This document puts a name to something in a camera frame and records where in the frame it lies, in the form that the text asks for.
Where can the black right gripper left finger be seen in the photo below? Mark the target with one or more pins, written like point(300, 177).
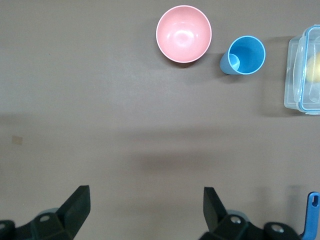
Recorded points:
point(65, 222)

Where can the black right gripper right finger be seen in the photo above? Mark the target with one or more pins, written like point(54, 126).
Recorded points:
point(225, 230)

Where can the pink bowl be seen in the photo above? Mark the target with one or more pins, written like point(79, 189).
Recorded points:
point(183, 33)

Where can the clear plastic container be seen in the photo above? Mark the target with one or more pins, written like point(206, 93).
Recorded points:
point(292, 75)

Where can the blue cup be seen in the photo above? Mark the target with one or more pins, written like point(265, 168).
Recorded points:
point(247, 53)

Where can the yellow food piece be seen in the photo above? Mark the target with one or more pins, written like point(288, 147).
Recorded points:
point(314, 67)

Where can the clear lid with blue seal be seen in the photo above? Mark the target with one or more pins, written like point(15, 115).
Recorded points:
point(308, 40)

